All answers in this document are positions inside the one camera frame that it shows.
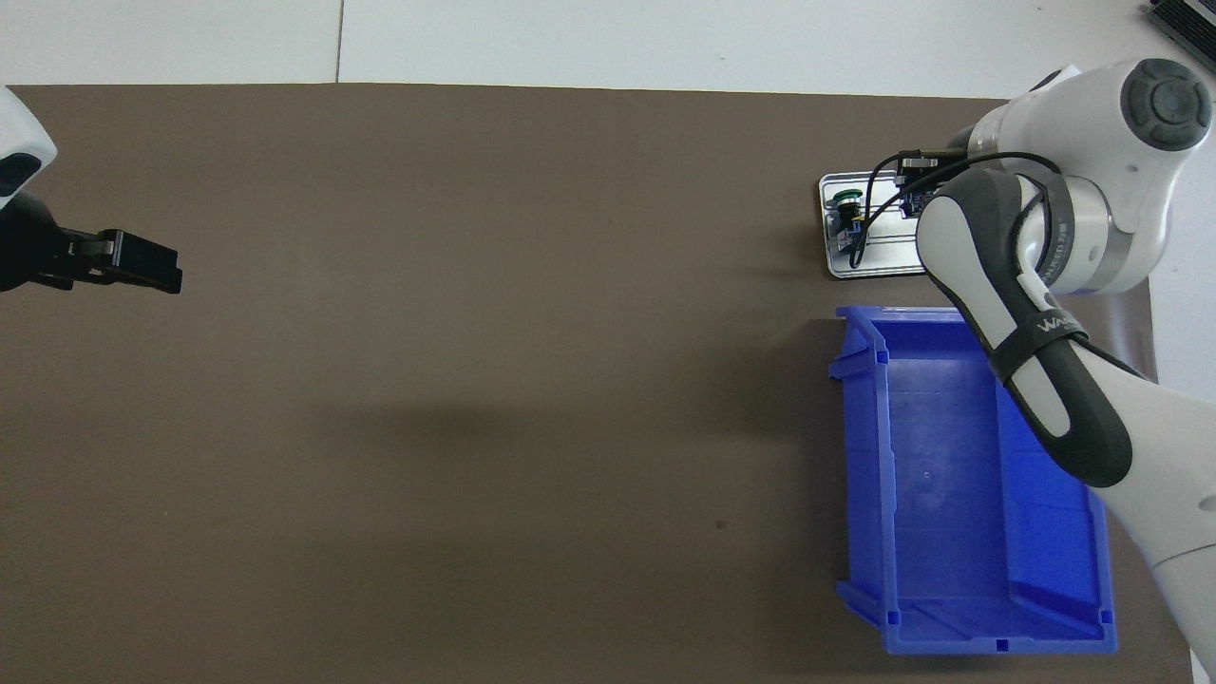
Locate brown table mat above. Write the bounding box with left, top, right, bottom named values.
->
left=0, top=84, right=1193, bottom=684

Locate dark grey ribbed device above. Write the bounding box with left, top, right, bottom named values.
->
left=1145, top=0, right=1216, bottom=75

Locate grey metal tray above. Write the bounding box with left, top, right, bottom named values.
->
left=819, top=171, right=940, bottom=280

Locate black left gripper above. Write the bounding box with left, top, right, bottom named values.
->
left=0, top=190, right=183, bottom=295

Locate blue plastic storage bin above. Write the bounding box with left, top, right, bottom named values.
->
left=828, top=304, right=1119, bottom=656

